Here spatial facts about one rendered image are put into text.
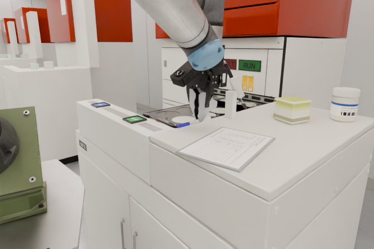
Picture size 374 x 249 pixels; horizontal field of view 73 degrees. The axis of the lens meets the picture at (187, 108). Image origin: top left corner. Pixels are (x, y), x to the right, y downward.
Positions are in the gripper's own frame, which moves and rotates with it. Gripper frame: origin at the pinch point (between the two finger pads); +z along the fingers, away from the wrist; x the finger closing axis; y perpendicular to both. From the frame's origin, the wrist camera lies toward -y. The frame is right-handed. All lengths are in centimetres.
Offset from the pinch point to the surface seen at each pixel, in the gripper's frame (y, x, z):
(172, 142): -12.3, -4.9, 2.6
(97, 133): -13.9, 37.5, 13.7
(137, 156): -13.9, 9.1, 11.5
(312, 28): 73, 5, -27
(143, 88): 197, 349, 76
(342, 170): 20.2, -31.8, 8.8
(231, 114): 13.4, -1.1, 1.1
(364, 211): 159, -18, 97
